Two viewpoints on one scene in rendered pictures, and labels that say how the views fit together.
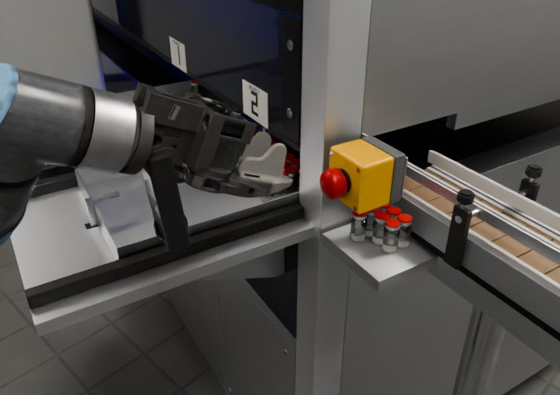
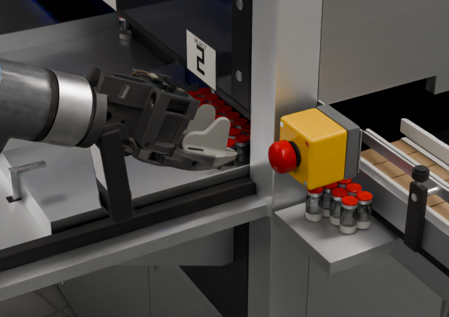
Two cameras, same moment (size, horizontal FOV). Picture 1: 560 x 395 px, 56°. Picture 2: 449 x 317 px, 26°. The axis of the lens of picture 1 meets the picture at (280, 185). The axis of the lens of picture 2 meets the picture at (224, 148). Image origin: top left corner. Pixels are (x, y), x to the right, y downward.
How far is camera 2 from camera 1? 0.50 m
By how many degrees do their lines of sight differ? 2
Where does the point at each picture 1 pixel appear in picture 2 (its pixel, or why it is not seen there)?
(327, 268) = (281, 253)
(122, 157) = (79, 133)
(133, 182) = (55, 150)
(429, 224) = (391, 203)
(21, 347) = not seen: outside the picture
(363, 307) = (328, 303)
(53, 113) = (27, 97)
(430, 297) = (417, 297)
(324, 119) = (274, 87)
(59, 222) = not seen: outside the picture
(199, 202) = (134, 174)
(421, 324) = not seen: outside the picture
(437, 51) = (405, 9)
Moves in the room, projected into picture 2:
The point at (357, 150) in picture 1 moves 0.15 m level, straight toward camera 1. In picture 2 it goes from (308, 121) to (292, 185)
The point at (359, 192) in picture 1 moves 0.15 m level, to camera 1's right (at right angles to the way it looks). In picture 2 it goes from (309, 167) to (434, 169)
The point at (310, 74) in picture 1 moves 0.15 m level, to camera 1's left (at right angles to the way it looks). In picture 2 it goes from (260, 38) to (139, 36)
